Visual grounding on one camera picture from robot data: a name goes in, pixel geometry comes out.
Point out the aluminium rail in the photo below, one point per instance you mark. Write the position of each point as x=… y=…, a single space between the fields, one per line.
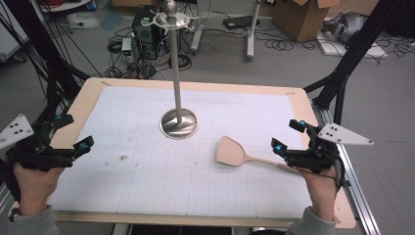
x=355 y=196

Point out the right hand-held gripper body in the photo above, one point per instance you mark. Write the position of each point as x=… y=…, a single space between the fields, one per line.
x=318 y=156

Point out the black frame struts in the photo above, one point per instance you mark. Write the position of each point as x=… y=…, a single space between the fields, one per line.
x=49 y=65
x=345 y=65

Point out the person's left hand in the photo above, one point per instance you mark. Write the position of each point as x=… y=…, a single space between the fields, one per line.
x=34 y=187

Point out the cardboard box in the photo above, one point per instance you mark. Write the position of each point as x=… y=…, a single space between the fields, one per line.
x=300 y=19

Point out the white power adapter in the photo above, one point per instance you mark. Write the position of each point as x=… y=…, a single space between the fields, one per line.
x=126 y=47

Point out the clear plastic bag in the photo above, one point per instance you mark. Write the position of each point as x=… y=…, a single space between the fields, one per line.
x=83 y=21

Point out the grey bag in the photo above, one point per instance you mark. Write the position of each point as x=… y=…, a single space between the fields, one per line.
x=347 y=27

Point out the wooden spatula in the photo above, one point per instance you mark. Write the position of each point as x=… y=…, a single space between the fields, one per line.
x=230 y=151

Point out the white round table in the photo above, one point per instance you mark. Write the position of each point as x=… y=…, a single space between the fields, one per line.
x=65 y=6

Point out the white cabinet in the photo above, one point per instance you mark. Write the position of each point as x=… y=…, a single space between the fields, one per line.
x=9 y=32

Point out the white grid mat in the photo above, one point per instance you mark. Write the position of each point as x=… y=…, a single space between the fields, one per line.
x=163 y=182

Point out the metal utensil stand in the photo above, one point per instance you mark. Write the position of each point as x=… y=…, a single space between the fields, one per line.
x=178 y=125

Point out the person's right hand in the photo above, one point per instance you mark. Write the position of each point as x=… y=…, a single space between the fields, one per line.
x=321 y=192

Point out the white board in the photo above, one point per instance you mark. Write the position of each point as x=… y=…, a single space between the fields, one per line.
x=359 y=50

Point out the wrist watch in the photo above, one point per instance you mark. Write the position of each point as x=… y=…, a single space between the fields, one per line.
x=14 y=215

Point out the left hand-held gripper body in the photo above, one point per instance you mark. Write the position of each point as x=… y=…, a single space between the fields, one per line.
x=36 y=156

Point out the black flat device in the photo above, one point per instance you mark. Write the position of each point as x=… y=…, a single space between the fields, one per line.
x=239 y=22

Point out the black computer tower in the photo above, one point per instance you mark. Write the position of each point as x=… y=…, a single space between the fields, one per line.
x=145 y=36

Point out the white stand leg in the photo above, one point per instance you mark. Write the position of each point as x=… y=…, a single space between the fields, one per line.
x=196 y=32
x=252 y=36

